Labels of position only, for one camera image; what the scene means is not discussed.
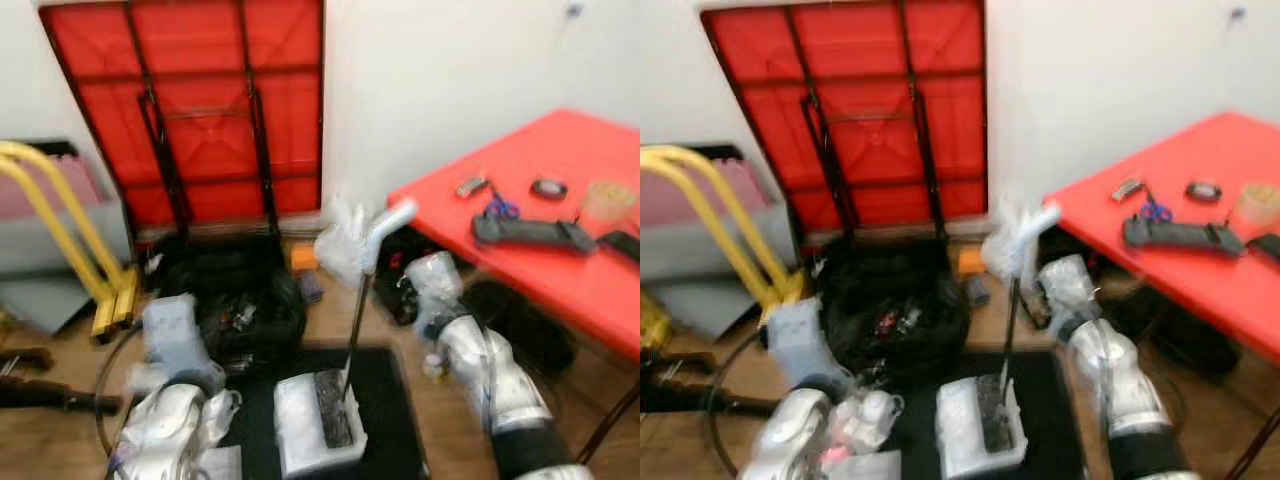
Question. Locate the black foam leg roller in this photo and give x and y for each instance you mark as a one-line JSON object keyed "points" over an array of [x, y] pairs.
{"points": [[690, 395], [50, 395]]}

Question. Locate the dark grey flat device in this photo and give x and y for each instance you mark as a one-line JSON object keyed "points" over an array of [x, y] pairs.
{"points": [[311, 288], [976, 292]]}

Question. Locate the red folded table black frame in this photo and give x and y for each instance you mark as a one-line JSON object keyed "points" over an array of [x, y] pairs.
{"points": [[290, 130], [950, 130]]}

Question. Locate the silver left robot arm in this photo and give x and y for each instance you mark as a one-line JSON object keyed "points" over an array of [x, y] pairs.
{"points": [[790, 440], [165, 430]]}

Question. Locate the white plastic bag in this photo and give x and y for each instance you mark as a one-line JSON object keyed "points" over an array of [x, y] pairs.
{"points": [[340, 250], [1005, 250]]}

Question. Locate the black flat item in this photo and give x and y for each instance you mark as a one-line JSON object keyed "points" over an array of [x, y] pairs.
{"points": [[1266, 247], [622, 246]]}

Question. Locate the grey mat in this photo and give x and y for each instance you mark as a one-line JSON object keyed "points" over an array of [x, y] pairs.
{"points": [[680, 265], [30, 265]]}

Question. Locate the orange box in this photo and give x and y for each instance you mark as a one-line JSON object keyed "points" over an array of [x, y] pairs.
{"points": [[970, 261], [303, 259]]}

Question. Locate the clear round container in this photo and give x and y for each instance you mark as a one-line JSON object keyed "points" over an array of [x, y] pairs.
{"points": [[1258, 205], [608, 203]]}

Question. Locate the pink foam mat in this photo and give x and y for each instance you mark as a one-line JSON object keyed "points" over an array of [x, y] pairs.
{"points": [[728, 178], [75, 175]]}

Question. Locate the black power strip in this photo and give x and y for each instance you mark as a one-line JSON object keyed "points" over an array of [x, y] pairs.
{"points": [[530, 235], [1180, 238]]}

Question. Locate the small silver metal item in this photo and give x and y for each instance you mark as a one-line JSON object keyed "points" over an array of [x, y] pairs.
{"points": [[471, 186], [1127, 190]]}

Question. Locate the black floor mat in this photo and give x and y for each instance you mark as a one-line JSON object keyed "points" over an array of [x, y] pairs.
{"points": [[390, 420], [1055, 420]]}

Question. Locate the yellow metal frame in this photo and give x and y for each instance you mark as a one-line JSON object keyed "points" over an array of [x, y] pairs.
{"points": [[115, 305], [785, 290]]}

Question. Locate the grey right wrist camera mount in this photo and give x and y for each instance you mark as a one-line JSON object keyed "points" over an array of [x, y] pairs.
{"points": [[437, 285], [1070, 290]]}

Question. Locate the black bin with black bag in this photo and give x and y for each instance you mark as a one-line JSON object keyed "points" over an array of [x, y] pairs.
{"points": [[900, 310], [240, 300]]}

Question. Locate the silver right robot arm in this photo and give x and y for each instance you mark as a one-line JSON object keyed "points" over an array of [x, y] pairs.
{"points": [[1130, 400], [500, 390]]}

